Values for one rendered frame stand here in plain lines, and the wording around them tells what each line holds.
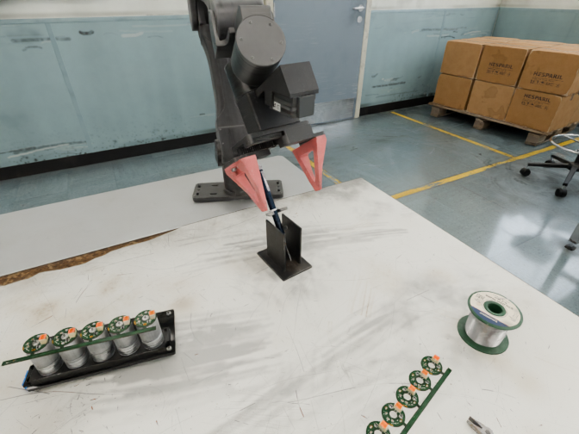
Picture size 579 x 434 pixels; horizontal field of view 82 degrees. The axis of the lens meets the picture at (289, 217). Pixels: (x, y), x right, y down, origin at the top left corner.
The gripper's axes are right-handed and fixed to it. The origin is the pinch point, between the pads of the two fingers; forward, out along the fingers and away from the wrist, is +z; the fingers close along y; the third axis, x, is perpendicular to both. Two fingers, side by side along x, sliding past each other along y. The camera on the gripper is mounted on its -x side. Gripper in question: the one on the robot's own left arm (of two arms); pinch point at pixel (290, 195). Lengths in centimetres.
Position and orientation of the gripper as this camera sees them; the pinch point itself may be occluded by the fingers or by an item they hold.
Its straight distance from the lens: 48.3
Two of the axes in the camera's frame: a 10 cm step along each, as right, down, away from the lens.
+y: 8.0, -3.3, 5.0
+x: -4.9, 1.0, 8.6
